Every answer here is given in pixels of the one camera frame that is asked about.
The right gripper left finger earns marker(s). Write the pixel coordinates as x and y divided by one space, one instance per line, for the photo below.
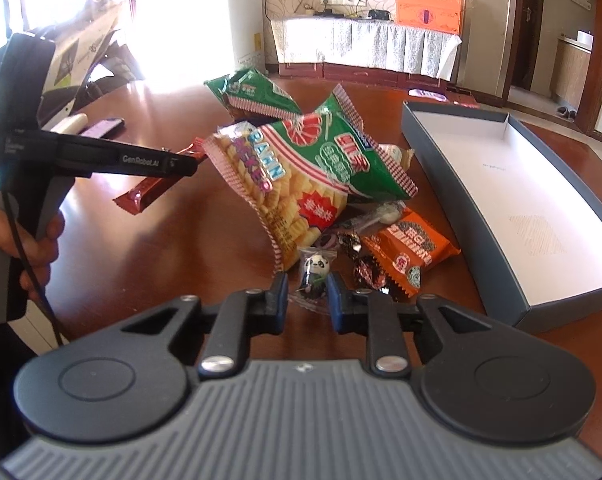
232 324

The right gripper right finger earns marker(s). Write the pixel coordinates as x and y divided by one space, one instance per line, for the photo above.
373 315

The orange sunflower seed packet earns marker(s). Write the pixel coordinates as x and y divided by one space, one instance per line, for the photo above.
407 248

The panda candy packet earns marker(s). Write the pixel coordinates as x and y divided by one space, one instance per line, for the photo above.
311 292

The red-brown wafer bar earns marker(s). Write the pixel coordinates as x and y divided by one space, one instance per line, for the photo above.
148 190

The prawn cracker snack bag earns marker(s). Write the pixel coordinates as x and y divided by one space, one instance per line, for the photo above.
299 174

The grey shallow box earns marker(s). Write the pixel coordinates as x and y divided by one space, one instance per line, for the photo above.
530 228

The green snack bag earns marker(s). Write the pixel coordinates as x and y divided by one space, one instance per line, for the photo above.
250 95

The red foil candy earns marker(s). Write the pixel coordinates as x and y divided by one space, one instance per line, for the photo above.
368 274

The dark foil candy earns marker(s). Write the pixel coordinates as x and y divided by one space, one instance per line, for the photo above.
340 241

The white candy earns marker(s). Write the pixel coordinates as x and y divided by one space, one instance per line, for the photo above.
386 214

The person's left hand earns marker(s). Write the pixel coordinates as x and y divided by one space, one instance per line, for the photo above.
41 253

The white stick on table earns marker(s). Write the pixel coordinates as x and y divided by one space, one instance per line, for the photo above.
71 125

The purple phone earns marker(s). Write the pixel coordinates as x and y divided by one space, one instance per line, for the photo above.
104 129

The purple white bottle on floor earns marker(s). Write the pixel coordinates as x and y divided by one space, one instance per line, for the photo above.
427 95

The tv cabinet with white cloth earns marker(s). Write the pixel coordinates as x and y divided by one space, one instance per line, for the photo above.
375 52

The white air conditioner unit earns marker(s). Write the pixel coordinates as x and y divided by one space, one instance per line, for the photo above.
246 31

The black router box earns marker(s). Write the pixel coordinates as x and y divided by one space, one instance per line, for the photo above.
379 15

